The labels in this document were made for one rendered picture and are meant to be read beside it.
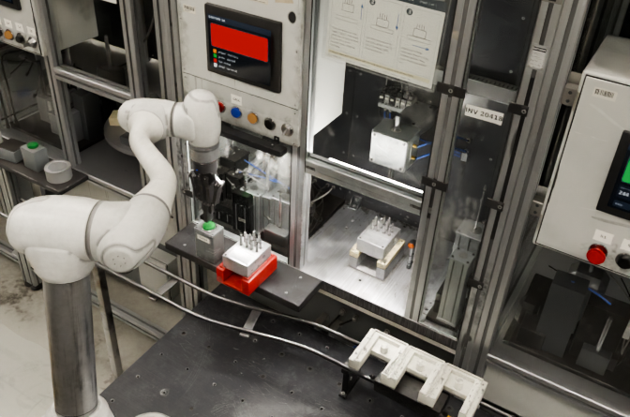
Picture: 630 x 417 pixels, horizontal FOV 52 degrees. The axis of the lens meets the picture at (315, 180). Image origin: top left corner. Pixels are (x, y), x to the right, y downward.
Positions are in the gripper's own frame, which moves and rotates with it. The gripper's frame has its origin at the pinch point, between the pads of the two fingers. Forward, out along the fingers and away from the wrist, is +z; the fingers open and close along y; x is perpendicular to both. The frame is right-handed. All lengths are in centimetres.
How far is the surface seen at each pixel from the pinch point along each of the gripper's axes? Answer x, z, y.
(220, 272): 8.7, 13.5, -11.2
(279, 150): -6.1, -27.6, -22.8
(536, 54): -10, -71, -85
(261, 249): -1.6, 7.8, -19.2
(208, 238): 2.9, 8.1, -2.0
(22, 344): 16, 109, 101
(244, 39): -7, -57, -10
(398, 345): -2, 22, -68
